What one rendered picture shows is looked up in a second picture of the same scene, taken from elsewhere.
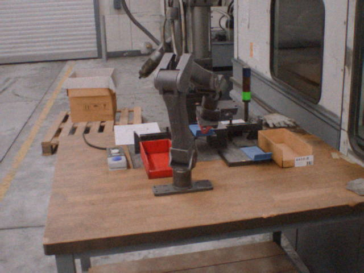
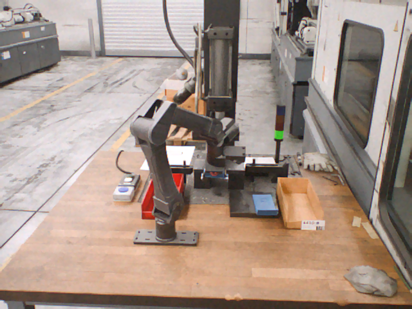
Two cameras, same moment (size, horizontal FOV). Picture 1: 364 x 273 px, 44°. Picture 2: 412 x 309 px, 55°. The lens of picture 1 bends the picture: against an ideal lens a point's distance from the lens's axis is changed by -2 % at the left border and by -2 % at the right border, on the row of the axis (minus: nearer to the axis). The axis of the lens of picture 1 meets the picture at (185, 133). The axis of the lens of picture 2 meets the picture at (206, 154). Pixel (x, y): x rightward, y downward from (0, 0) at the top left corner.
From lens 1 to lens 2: 0.56 m
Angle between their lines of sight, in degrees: 14
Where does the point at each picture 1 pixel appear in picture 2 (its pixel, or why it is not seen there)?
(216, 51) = (304, 66)
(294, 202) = (271, 284)
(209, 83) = (206, 131)
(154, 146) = not seen: hidden behind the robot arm
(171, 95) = (146, 147)
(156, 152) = not seen: hidden behind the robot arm
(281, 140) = (304, 190)
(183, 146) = (163, 198)
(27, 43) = (155, 40)
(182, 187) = (162, 239)
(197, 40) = (216, 76)
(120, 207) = (91, 252)
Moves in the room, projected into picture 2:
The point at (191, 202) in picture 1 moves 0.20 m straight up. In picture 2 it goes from (162, 260) to (159, 199)
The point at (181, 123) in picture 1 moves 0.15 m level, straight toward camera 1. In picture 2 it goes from (159, 176) to (140, 201)
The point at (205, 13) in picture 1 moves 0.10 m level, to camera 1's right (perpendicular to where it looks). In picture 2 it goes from (226, 47) to (255, 48)
